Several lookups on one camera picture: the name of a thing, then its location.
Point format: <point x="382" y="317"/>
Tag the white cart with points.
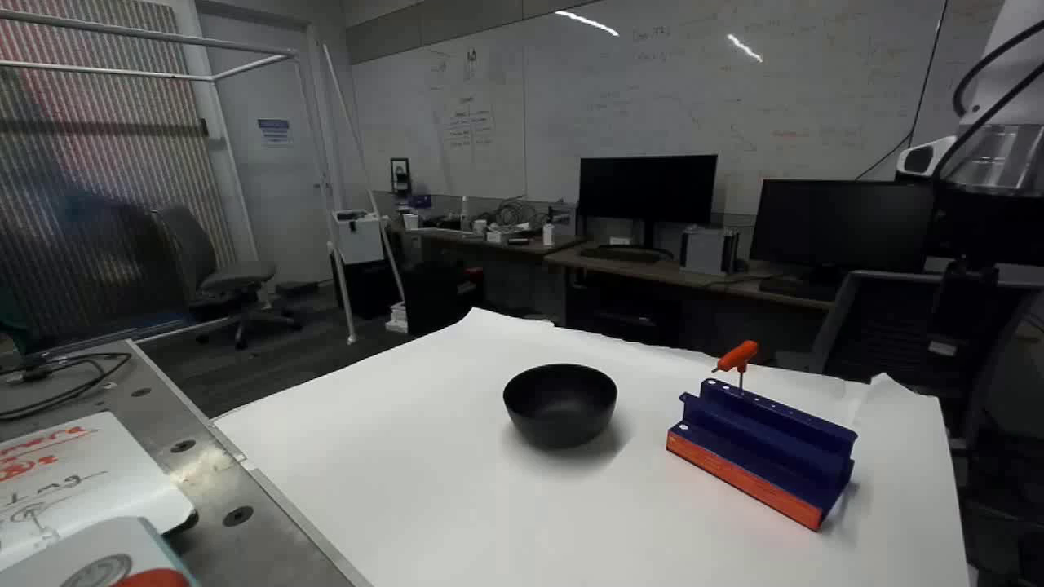
<point x="360" y="242"/>

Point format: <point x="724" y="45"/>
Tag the black bowl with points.
<point x="559" y="405"/>

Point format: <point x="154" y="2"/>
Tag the wall whiteboard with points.
<point x="653" y="98"/>

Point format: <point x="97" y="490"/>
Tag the blue door sign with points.
<point x="274" y="130"/>

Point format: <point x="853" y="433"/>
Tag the long office desk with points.
<point x="608" y="267"/>

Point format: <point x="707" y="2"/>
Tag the blue rack with orange base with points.
<point x="769" y="448"/>

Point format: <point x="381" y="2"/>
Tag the orange carrot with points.
<point x="738" y="356"/>

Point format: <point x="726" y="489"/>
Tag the grey office chair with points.
<point x="207" y="268"/>

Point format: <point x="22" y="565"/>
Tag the white computer box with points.
<point x="707" y="251"/>

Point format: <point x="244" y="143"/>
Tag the white paper with red writing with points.
<point x="66" y="478"/>

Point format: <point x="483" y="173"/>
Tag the black chair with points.
<point x="873" y="321"/>

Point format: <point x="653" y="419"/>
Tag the white table sheet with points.
<point x="565" y="500"/>

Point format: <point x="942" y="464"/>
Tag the booklet with round disc print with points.
<point x="104" y="558"/>

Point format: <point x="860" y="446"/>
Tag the black computer monitor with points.
<point x="649" y="191"/>
<point x="844" y="223"/>

